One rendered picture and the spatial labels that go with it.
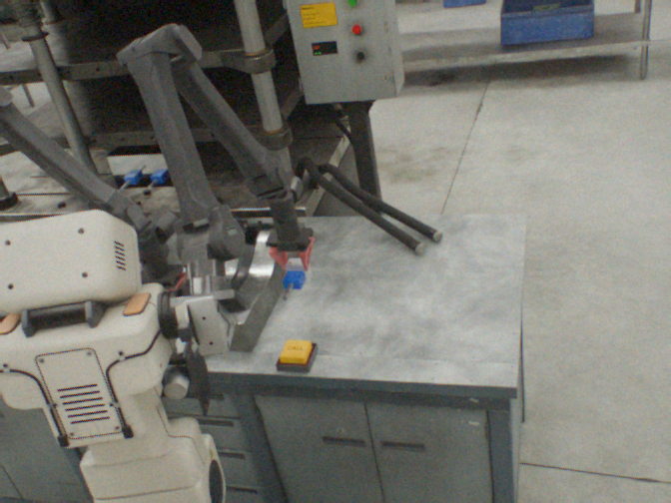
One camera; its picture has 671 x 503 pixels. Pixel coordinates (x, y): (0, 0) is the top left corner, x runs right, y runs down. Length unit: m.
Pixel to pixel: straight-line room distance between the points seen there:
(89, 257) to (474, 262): 1.06
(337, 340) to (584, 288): 1.64
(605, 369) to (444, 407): 1.18
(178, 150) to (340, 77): 1.04
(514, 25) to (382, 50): 3.02
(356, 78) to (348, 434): 1.07
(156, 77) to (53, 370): 0.53
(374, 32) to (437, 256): 0.70
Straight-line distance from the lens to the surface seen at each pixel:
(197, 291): 1.24
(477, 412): 1.70
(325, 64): 2.25
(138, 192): 2.66
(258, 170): 1.55
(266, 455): 1.98
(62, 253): 1.22
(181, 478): 1.46
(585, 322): 2.97
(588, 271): 3.24
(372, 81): 2.24
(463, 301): 1.77
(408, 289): 1.83
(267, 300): 1.82
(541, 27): 5.16
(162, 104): 1.31
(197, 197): 1.29
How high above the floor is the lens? 1.89
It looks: 33 degrees down
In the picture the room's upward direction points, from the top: 11 degrees counter-clockwise
